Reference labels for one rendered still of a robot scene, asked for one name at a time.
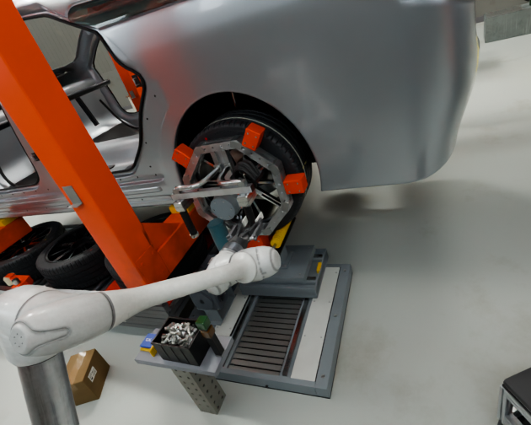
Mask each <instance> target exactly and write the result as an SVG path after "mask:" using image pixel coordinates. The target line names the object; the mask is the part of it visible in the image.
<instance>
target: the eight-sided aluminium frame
mask: <svg viewBox="0 0 531 425"><path fill-rule="evenodd" d="M243 138H244V137H243V136H242V135H238V136H237V135H235V136H233V137H224V138H219V139H214V140H210V141H205V142H200V143H199V144H198V145H197V146H196V147H195V149H194V151H193V154H192V156H191V158H190V162H189V164H188V166H187V169H186V171H185V174H184V175H183V179H182V180H183V181H184V185H190V184H194V183H196V182H198V181H197V179H196V172H197V170H198V168H199V166H200V164H201V161H202V159H203V156H204V154H205V153H210V152H214V151H215V152H218V151H221V150H224V149H225V150H229V149H234V148H236V149H238V150H239V151H240V152H242V153H244V154H245V155H247V156H248V157H250V158H251V159H253V160H254V161H256V162H257V163H259V164H261V165H262V166H264V167H265V168H267V169H268V170H270V171H271V173H272V176H273V179H274V181H275V185H276V189H277V192H278V195H279V197H280V201H281V206H280V207H279V208H278V210H277V211H276V213H275V214H274V216H273V217H272V218H271V220H270V221H269V223H263V226H264V228H263V229H262V230H261V234H260V235H264V236H266V235H270V234H271V233H272V232H273V230H274V229H275V228H276V226H277V225H278V224H279V223H280V222H281V220H282V219H283V218H284V216H285V215H286V214H287V213H288V211H289V209H290V208H291V206H292V204H293V199H292V194H287V193H286V191H285V187H284V185H283V181H284V180H285V178H286V174H285V170H284V168H283V167H284V166H283V165H282V161H281V160H280V159H278V158H276V157H274V156H273V155H271V154H270V153H268V152H266V151H265V150H264V149H263V148H260V147H258V148H257V149H256V150H255V151H253V150H251V149H249V148H246V147H245V146H243V145H242V141H243ZM263 154H264V155H263ZM193 200H194V201H193V203H194V205H195V207H196V211H197V212H198V214H199V215H200V216H202V217H203V218H205V219H206V220H208V221H209V222H210V221H211V220H213V219H214V218H218V217H216V216H215V215H214V214H213V212H212V210H211V207H209V206H208V204H207V201H206V199H205V197H197V198H193ZM223 221H224V223H225V225H226V227H227V229H228V232H229V233H230V231H231V230H232V228H233V226H234V225H235V224H236V223H235V222H233V221H232V220H223ZM249 229H250V226H249V223H247V224H246V226H245V227H244V226H243V233H244V232H245V231H246V230H249Z"/></svg>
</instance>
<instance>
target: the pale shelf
mask: <svg viewBox="0 0 531 425"><path fill-rule="evenodd" d="M216 336H217V338H218V340H219V341H220V343H221V344H222V346H223V349H225V352H224V354H223V356H222V357H217V356H215V353H214V351H213V350H212V348H211V347H210V348H209V350H208V352H207V353H206V356H205V357H204V359H203V361H202V363H201V365H200V367H199V366H195V365H190V364H185V363H177V362H173V361H168V360H163V359H162V358H161V356H160V355H159V354H158V352H157V353H156V355H155V356H154V357H153V356H152V355H151V354H150V352H145V351H140V352H139V353H138V354H137V356H136V357H135V359H134V360H135V361H136V362H137V363H140V364H146V365H151V366H156V367H161V368H166V369H175V370H180V371H185V372H191V373H196V374H204V375H210V376H215V377H217V376H218V375H219V373H220V371H221V368H222V366H223V364H224V362H225V359H226V357H227V355H228V353H229V350H230V348H231V346H232V345H233V338H232V337H231V336H219V335H216Z"/></svg>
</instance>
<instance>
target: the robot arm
mask: <svg viewBox="0 0 531 425"><path fill-rule="evenodd" d="M263 217H264V216H263V213H262V212H260V213H259V215H258V217H257V219H256V220H255V224H254V225H253V226H252V227H251V228H250V229H249V230H246V231H245V232H244V233H243V226H244V227H245V226H246V224H247V223H248V219H247V218H246V215H245V217H244V218H243V219H242V221H239V223H236V224H235V225H234V226H233V228H232V230H231V231H230V233H229V235H227V236H226V237H227V240H228V242H227V243H226V244H225V245H224V246H223V248H222V249H221V250H220V251H219V253H218V254H217V255H216V256H215V257H214V258H213V259H212V261H211V262H210V264H209V266H208V267H207V269H206V270H204V271H200V272H194V273H191V274H187V275H184V276H180V277H174V278H170V279H167V280H164V281H161V282H155V283H151V284H148V285H144V286H141V287H136V288H127V289H119V290H110V291H100V292H96V293H86V294H80V295H79V294H77V293H65V292H61V291H58V290H56V289H54V288H49V287H46V286H41V285H23V286H20V287H17V288H13V289H10V290H8V291H6V292H4V293H2V294H0V347H1V348H2V350H3V353H4V355H5V358H6V359H7V360H8V361H9V362H10V363H11V364H12V365H14V366H16V367H17V370H18V374H19V379H20V383H21V386H22V390H23V393H24V399H25V403H26V406H27V410H28V413H29V419H30V422H31V425H80V424H79V420H78V414H77V410H76V406H75V402H74V399H73V394H72V387H71V384H70V380H69V376H68V372H67V365H66V362H65V358H64V354H63V351H66V350H68V349H70V348H73V347H76V346H79V345H81V344H84V343H85V342H89V341H91V340H93V339H94V338H96V337H98V336H100V335H102V334H104V333H106V332H107V331H110V330H112V329H113V328H115V327H116V326H118V325H119V324H120V323H122V322H123V321H125V320H127V319H129V318H131V317H132V316H133V315H135V314H137V313H139V312H141V311H143V310H145V309H148V308H150V307H153V306H155V305H158V304H162V303H165V302H168V301H170V300H173V299H178V298H181V297H184V296H186V295H189V294H192V293H197V292H200V291H202V290H205V289H206V291H208V292H209V293H212V294H214V295H220V294H222V293H224V292H225V291H226V290H228V288H229V287H231V286H233V285H234V284H235V283H237V282H241V283H249V282H257V281H260V280H263V279H264V278H268V277H271V276H273V275H274V274H276V273H277V272H278V271H279V269H280V266H281V257H280V255H279V253H278V252H277V251H276V250H275V249H274V248H272V247H270V246H257V247H251V248H247V245H248V243H249V242H250V241H251V240H254V241H257V238H258V236H259V234H260V232H261V230H262V229H263V228H264V226H263V223H262V221H263V220H262V219H263ZM246 248H247V249H246Z"/></svg>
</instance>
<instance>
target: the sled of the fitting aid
mask: <svg viewBox="0 0 531 425"><path fill-rule="evenodd" d="M328 258H329V257H328V253H327V249H316V251H315V253H314V258H313V261H312V264H311V267H310V269H309V272H308V277H307V280H306V283H295V282H249V283H240V284H239V289H240V291H241V293H242V294H243V295H260V296H278V297H296V298H314V299H317V298H318V296H319V290H320V287H321V283H322V280H323V276H324V274H325V268H326V264H327V261H328Z"/></svg>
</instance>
